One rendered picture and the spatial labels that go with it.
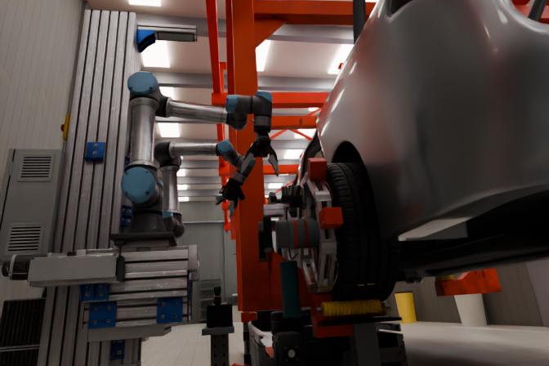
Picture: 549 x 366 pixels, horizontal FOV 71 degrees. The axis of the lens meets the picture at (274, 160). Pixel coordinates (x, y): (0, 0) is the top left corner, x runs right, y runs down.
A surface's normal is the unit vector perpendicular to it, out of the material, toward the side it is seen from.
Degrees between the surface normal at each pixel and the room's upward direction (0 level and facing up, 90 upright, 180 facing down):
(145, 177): 97
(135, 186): 98
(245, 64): 90
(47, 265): 90
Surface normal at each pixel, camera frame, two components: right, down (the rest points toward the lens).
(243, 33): 0.10, -0.36
